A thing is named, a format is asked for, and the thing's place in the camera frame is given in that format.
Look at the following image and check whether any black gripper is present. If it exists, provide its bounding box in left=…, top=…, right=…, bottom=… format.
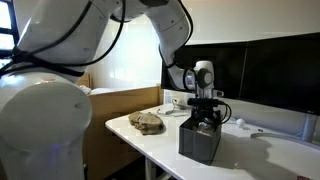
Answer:
left=193, top=105, right=223, bottom=132

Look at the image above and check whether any dark grey rectangular box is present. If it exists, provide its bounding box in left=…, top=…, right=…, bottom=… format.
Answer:
left=178, top=113, right=223, bottom=166

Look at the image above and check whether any brown cloth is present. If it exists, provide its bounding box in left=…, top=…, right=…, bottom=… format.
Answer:
left=127, top=110, right=165, bottom=136

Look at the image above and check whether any small white round gadget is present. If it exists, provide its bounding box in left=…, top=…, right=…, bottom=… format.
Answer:
left=235, top=117, right=246, bottom=128

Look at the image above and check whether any white power strip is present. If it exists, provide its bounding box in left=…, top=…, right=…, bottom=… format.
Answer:
left=171, top=97, right=189, bottom=109

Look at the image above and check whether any white table leg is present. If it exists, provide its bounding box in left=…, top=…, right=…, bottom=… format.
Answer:
left=144, top=156, right=174, bottom=180

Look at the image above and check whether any large black monitor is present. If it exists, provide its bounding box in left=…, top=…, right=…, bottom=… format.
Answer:
left=239, top=32, right=320, bottom=117

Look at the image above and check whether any light wooden cabinet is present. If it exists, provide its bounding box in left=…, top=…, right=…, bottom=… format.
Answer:
left=79, top=85, right=164, bottom=180

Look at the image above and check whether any white flat sheet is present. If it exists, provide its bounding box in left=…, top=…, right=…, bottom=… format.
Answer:
left=89, top=87, right=116, bottom=96

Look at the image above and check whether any crumpled white fabric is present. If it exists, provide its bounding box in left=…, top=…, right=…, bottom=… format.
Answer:
left=79, top=84, right=93, bottom=96

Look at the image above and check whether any wooden board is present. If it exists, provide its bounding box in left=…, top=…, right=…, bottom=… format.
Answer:
left=77, top=73, right=93, bottom=89

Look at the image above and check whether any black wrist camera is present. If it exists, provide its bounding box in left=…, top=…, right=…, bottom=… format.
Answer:
left=186, top=97, right=228, bottom=108

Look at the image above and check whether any thin black cable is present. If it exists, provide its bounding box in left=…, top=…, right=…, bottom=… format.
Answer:
left=156, top=107, right=176, bottom=116

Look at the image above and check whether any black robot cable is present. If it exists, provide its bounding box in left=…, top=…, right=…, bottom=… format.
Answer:
left=0, top=0, right=233, bottom=128

